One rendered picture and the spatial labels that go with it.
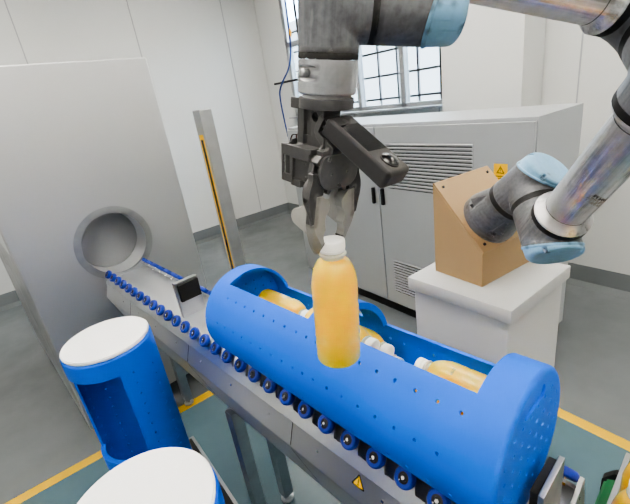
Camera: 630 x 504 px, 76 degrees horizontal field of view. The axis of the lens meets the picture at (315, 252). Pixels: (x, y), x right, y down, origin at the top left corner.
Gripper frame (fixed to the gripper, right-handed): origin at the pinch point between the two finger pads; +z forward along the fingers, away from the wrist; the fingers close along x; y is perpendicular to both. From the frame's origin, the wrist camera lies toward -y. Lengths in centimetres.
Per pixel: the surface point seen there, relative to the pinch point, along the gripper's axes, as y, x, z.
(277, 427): 25, -8, 68
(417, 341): 2, -34, 37
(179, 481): 16, 23, 51
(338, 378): 3.5, -7.6, 33.8
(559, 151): 31, -200, 18
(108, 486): 26, 33, 53
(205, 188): 454, -214, 146
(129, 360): 74, 13, 64
